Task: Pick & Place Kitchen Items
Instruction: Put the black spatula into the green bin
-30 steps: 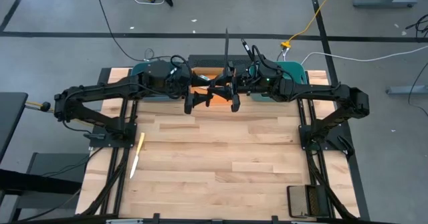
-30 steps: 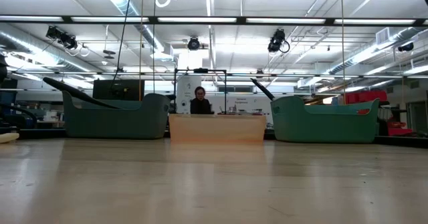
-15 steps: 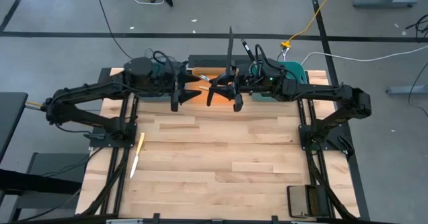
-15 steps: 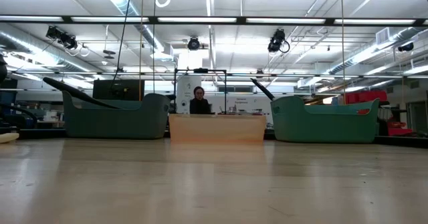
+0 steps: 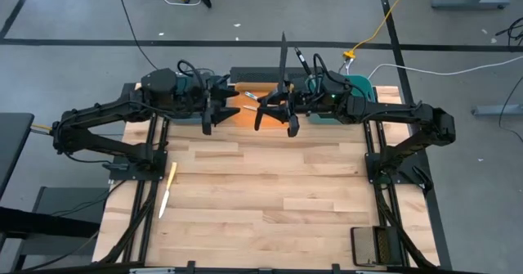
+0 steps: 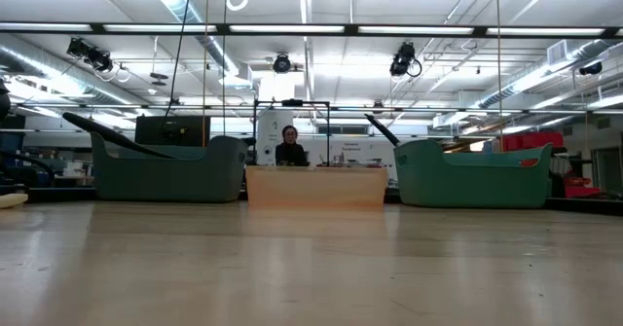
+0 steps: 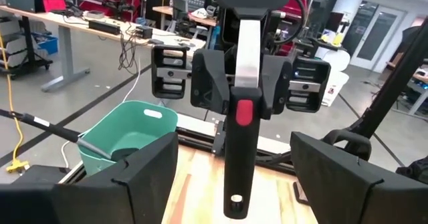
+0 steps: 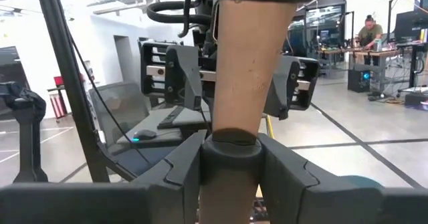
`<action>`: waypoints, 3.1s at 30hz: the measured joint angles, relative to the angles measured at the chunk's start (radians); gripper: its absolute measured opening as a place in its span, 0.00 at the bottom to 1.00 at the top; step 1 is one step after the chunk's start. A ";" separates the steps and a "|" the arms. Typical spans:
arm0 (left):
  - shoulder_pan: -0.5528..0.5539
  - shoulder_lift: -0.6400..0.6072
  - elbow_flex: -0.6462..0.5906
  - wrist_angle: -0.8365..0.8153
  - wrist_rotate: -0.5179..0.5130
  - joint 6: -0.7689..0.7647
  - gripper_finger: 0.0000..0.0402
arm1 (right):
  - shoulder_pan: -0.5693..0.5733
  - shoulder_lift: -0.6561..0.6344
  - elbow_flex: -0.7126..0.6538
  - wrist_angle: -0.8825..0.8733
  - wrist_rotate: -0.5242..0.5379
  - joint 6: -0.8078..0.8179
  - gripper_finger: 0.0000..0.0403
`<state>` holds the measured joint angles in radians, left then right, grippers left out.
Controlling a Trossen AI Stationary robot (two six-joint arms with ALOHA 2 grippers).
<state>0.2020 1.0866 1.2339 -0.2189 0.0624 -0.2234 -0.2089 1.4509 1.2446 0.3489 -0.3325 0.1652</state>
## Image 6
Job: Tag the black overhead light bar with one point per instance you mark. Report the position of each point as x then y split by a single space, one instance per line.
350 29

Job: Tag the red storage bins shelf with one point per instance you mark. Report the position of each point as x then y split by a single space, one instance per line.
530 141

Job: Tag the black monitor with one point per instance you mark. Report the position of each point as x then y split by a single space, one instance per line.
194 131

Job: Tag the teal plastic bin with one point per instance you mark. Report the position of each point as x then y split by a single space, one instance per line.
462 185
170 180

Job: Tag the silver ventilation duct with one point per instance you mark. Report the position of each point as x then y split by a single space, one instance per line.
58 68
511 92

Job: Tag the thin black stand frame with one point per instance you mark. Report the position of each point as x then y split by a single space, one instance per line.
292 102

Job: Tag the white cylindrical tank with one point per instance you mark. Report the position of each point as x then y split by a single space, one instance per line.
267 131

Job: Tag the orange plastic tray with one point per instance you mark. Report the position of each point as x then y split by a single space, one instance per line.
316 187

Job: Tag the white banner sign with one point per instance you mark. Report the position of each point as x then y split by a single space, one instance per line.
355 148

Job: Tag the person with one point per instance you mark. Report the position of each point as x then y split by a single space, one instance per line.
291 151

